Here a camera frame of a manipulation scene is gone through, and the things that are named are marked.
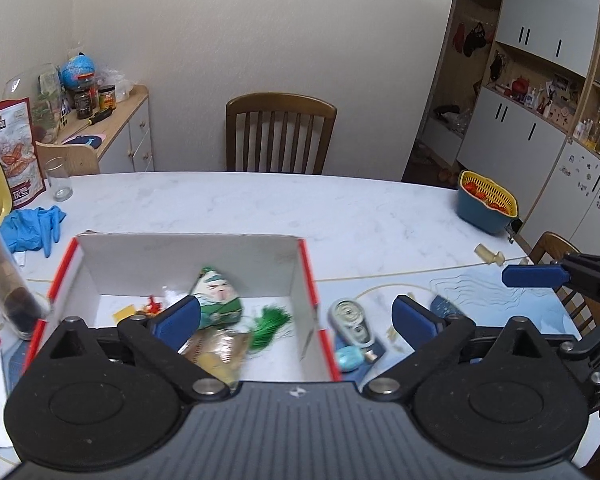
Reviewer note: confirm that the red printed snack bag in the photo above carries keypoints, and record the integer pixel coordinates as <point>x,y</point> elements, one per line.
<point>15,150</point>

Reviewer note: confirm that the crumpled clear plastic bag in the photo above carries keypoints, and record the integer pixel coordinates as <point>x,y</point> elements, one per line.
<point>117,85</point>

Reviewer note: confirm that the yellow cardboard carton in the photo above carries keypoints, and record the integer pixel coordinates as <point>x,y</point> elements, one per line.
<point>220,370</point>

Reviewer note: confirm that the pink and blue mouse pad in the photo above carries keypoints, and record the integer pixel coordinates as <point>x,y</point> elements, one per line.
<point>85,140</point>

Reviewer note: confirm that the small beige plastic piece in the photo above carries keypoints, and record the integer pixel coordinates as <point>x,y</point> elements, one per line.
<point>489,255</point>

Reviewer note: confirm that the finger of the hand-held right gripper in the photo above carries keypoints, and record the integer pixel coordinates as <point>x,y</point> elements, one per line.
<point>597,345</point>
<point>530,276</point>

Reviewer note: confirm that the small red ornament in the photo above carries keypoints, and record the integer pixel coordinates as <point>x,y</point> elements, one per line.
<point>153,306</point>

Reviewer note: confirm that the small yellow paper piece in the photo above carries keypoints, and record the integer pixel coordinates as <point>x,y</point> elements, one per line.
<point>125,314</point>

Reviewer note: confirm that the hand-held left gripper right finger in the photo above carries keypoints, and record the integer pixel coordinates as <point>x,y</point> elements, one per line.
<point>412,317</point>

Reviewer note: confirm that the silver foil snack packet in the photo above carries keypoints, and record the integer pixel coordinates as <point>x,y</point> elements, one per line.
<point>220,342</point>

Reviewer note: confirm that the light wooden chair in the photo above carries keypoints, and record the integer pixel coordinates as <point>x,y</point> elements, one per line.
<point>70,160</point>

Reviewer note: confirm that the dark brown wooden chair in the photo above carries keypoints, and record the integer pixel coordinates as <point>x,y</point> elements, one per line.
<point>280,130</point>

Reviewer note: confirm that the blue basket yellow strainer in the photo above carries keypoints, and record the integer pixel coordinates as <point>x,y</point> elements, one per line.
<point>485,210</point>

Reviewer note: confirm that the white and blue tape dispenser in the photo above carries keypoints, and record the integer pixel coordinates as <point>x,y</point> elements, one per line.
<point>351,321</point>

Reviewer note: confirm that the blue nitrile gloves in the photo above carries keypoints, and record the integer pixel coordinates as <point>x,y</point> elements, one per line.
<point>27,227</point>

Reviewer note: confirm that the black hanging bag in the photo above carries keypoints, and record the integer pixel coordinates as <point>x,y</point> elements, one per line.
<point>477,40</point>

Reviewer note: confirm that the black yellow screwdriver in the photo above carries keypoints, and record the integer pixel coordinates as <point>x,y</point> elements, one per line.
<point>97,116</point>

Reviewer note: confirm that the white cardboard box red rim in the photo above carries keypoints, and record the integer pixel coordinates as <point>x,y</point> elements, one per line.
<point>190,260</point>

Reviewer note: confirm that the green tassel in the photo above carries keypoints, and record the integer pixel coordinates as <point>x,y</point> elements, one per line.
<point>270,327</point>

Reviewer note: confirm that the light wood sideboard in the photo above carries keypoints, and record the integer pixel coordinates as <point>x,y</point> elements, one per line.
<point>125,135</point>

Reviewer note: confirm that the clear printed plastic package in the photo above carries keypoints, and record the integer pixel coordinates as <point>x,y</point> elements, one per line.
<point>47,105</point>

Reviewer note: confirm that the white wall cabinet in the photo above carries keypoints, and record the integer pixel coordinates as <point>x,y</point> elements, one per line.
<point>530,35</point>

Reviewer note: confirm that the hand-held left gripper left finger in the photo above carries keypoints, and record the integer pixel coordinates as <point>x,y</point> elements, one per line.
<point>180,317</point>

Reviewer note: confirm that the clear plastic jar dark lid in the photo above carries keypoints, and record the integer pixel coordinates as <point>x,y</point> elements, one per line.
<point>5,280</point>

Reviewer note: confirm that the green cartoon snack packet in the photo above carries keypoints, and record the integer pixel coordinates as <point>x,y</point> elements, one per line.
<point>217,295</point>

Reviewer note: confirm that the blue globe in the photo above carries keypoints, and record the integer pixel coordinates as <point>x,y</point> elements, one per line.
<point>77,71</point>

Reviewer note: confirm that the jar with yellow label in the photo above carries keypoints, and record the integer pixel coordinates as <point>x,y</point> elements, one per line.
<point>107,97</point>

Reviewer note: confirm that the clear glass tumbler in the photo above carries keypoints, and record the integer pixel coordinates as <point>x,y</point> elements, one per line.
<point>59,182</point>

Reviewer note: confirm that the dark glass jar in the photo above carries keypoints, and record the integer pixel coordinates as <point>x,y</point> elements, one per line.
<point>85,100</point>

